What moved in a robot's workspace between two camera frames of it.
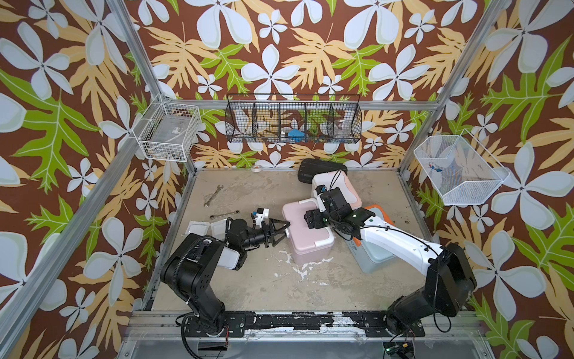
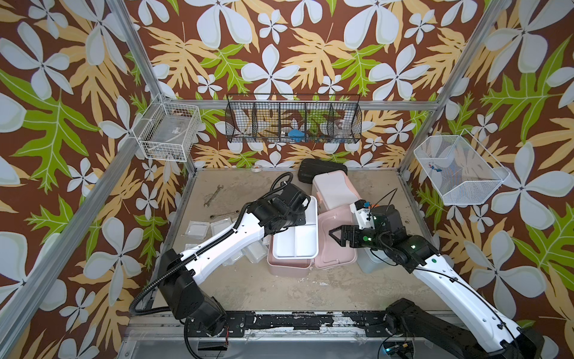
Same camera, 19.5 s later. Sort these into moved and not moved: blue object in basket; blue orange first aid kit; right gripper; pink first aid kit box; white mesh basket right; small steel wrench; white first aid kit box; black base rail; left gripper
Moved: left gripper; pink first aid kit box; right gripper
Not moved: blue object in basket; small steel wrench; white mesh basket right; black base rail; blue orange first aid kit; white first aid kit box
